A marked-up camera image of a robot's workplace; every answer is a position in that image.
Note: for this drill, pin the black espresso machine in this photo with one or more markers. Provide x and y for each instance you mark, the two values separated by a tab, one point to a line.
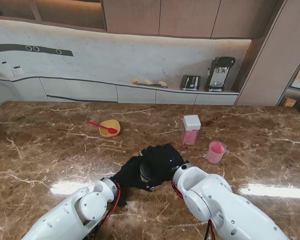
220	72

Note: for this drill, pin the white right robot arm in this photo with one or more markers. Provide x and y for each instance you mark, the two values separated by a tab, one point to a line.
220	205

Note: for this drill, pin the red measuring spoon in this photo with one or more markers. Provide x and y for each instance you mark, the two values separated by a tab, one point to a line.
102	126

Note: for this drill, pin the tall white bottle black cap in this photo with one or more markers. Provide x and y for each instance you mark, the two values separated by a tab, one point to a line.
6	70

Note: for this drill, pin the black toaster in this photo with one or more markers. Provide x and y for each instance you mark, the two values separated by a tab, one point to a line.
190	82

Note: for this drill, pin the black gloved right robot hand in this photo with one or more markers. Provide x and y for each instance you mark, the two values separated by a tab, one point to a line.
162	162

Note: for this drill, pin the white counter cabinet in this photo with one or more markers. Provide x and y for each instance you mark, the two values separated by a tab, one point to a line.
77	90

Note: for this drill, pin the pink container with white lid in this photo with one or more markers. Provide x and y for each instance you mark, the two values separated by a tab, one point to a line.
191	130

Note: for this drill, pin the black round jar lid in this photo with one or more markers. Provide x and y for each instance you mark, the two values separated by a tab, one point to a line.
144	169

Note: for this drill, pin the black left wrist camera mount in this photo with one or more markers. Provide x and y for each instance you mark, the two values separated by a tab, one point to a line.
122	200

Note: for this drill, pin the black wall panel with rings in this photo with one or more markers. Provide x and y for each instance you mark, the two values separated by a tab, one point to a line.
15	48

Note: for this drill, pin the wooden wall cabinets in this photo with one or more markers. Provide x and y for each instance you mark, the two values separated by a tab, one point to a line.
185	17

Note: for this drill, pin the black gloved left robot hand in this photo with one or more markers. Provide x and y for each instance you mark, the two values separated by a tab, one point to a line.
130	175

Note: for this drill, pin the dark wooden serving board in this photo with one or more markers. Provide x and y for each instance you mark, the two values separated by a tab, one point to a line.
152	85

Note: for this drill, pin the short white bottle black cap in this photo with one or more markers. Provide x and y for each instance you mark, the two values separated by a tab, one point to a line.
17	71

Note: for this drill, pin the orange printed box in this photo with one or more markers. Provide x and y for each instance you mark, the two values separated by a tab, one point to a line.
289	102

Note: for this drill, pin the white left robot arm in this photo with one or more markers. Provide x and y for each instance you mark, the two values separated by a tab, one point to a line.
72	215

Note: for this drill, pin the yellow bread piece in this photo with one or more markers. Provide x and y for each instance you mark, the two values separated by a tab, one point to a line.
147	82
162	83
134	80

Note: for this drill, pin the pink measuring cup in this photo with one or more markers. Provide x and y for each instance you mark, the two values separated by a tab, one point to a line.
215	152

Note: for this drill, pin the yellow plastic bowl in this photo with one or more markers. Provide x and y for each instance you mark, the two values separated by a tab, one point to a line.
110	133

